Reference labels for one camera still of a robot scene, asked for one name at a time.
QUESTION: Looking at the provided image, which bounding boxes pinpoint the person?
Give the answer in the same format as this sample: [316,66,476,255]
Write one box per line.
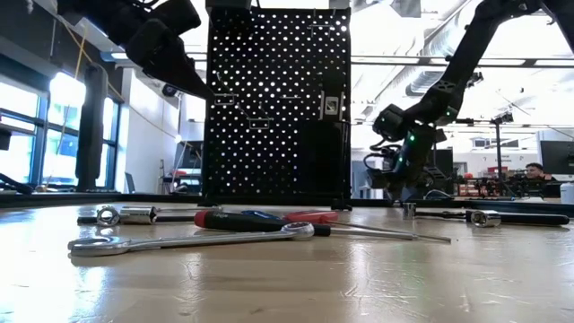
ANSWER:
[522,161,562,198]

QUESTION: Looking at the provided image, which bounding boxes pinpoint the black cabinet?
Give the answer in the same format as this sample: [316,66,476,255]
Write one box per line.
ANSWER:
[432,148,455,180]

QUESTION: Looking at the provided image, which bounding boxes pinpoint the black camera rig stand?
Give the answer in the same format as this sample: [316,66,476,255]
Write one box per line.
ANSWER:
[452,110,516,199]

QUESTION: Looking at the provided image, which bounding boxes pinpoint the silver ventilation duct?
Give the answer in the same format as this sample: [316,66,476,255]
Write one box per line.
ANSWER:
[404,66,449,99]

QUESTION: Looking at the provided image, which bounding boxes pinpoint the large black pegboard bin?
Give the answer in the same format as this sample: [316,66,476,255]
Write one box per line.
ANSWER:
[204,0,254,11]

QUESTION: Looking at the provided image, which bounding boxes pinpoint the double prong peg hook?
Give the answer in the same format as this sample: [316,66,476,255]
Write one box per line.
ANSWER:
[213,71,238,107]
[236,101,274,131]

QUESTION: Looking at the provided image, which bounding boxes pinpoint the ceiling light strip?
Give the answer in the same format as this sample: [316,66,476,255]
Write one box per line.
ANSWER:
[100,50,208,63]
[351,54,574,69]

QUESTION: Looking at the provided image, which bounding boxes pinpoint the large silver combination wrench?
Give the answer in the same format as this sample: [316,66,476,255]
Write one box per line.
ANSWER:
[66,221,316,258]

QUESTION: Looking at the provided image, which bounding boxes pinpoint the black screwdriver red cap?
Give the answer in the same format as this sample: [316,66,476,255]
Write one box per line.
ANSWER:
[194,209,453,244]

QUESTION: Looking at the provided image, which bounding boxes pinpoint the short silver socket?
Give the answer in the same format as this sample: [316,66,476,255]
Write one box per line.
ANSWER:
[469,209,502,229]

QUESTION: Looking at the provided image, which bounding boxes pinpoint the black aluminium table frame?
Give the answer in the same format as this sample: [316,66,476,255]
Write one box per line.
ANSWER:
[0,190,574,215]

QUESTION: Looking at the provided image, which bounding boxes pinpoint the black perforated pegboard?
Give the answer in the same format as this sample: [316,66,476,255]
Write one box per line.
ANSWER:
[202,4,353,211]

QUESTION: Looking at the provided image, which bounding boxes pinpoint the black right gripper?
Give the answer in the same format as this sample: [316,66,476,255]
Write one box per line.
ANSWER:
[386,124,439,192]

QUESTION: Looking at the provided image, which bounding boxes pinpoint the long silver socket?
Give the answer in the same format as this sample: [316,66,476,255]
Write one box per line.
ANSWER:
[95,205,159,228]

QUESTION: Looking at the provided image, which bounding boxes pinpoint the black track lights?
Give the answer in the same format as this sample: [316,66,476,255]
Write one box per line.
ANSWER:
[465,70,485,90]

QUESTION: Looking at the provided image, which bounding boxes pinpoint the shelf with red boxes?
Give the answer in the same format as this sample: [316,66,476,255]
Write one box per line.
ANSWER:
[455,168,517,198]

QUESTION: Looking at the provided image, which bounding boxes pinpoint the black monitor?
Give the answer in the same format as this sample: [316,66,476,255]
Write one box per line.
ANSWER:
[539,139,574,177]

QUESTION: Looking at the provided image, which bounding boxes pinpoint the tall black pegboard bin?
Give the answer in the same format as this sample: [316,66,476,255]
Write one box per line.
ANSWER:
[299,119,352,202]

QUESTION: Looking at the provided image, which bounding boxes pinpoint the blue T-handle hex key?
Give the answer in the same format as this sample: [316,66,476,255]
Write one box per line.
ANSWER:
[75,208,283,226]

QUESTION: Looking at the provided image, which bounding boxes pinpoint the silver bracket tool holder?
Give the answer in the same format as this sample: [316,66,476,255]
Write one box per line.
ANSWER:
[319,89,346,122]

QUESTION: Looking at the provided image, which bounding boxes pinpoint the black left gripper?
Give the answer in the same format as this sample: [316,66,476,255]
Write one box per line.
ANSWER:
[125,20,214,100]

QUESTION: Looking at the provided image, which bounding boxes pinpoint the black pillar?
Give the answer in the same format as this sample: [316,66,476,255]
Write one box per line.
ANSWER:
[74,62,110,193]

